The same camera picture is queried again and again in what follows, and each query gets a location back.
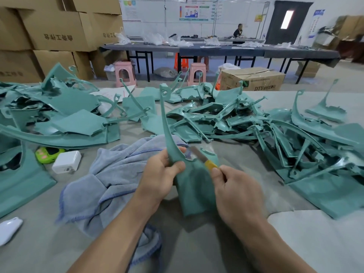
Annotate long grey work table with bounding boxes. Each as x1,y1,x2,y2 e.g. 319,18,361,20
101,42,342,84

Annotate green and yellow gadget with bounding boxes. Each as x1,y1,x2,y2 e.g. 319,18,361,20
35,146,66,164

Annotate single green plastic part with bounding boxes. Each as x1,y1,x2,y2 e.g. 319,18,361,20
159,83,220,218

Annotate orange object under table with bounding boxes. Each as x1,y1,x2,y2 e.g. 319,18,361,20
174,53,188,72

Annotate person's right hand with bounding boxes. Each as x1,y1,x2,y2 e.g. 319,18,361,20
210,165,265,231

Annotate person's right forearm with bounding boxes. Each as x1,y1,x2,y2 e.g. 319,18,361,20
236,216,316,273

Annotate dark door with window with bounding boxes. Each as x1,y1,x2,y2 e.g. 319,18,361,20
265,0,314,46

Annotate person's left hand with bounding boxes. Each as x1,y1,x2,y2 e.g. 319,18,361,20
135,146,187,211

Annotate brown cardboard box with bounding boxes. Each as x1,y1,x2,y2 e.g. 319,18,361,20
220,67,286,91

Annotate pink plastic stool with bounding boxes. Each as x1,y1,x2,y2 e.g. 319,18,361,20
188,62,207,87
114,61,137,89

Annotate grey-blue wiping cloth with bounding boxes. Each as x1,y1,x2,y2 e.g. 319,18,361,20
56,133,191,268

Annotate pile of green plastic parts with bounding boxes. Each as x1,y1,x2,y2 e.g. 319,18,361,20
0,62,364,220

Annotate heap of clear plastic bags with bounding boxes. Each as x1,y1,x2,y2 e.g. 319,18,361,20
114,32,194,47

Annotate white oval plastic piece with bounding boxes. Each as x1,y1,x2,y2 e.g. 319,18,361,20
0,217,24,247

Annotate white foam sheet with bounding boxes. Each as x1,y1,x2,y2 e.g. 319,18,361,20
267,209,364,273

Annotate stack of brown cardboard boxes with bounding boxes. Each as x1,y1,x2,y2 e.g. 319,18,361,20
0,0,125,84

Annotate colourful wall poster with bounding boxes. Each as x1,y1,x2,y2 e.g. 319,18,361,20
179,3,212,22

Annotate white power adapter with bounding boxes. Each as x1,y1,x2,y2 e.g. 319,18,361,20
52,151,82,174

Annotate person's left forearm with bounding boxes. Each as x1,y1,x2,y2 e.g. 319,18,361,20
68,193,163,273

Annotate yellow-handled deburring knife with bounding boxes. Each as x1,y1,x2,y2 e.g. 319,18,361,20
188,146,220,171

